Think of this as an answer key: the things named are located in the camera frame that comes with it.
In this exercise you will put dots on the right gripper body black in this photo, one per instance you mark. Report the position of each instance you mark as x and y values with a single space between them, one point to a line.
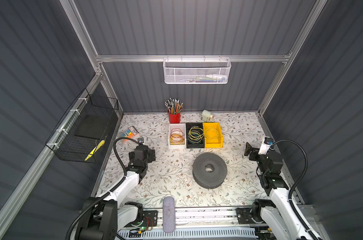
255 157

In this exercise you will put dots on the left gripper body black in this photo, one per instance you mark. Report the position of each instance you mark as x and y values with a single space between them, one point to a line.
150 157

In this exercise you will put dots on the grey perforated cable spool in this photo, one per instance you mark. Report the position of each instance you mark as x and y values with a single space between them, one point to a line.
209 170

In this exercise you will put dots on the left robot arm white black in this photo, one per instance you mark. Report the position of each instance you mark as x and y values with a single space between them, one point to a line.
101 217

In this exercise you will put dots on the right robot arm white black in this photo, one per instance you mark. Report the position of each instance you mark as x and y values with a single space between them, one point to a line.
280 212

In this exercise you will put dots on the yellow black striped tool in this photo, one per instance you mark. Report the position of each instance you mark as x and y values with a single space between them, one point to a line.
91 154

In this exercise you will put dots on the black plastic bin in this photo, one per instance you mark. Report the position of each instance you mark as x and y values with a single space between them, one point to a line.
195 136

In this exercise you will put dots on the red pencil cup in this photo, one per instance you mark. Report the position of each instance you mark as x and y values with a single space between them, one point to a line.
174 118

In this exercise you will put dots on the black pad in basket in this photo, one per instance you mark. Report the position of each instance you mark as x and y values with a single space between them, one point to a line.
92 127

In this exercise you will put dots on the white plastic bin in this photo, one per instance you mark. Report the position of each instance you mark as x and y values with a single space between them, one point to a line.
176 136

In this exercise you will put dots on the grey fuzzy oblong brush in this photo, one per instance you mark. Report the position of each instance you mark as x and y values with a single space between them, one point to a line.
169 219

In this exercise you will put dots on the yellow plastic bin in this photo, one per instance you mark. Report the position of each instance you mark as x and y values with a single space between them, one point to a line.
213 136

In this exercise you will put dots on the bundle of pencils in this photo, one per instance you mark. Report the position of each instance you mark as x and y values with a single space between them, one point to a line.
174 106

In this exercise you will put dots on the pale green pencil sharpener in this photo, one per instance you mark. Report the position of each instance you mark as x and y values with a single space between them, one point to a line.
207 116

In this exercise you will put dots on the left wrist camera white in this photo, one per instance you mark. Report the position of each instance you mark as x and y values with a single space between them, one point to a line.
140 140

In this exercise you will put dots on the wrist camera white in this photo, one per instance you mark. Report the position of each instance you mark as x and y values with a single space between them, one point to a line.
140 140
267 142

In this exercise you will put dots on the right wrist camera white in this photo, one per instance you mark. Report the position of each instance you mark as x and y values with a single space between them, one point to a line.
267 142

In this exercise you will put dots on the black wire wall basket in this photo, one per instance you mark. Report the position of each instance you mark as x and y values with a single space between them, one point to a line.
66 146

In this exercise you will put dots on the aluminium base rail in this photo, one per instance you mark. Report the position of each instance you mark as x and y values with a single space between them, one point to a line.
219 216

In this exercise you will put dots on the white wire mesh basket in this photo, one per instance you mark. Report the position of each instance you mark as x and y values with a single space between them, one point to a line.
196 71

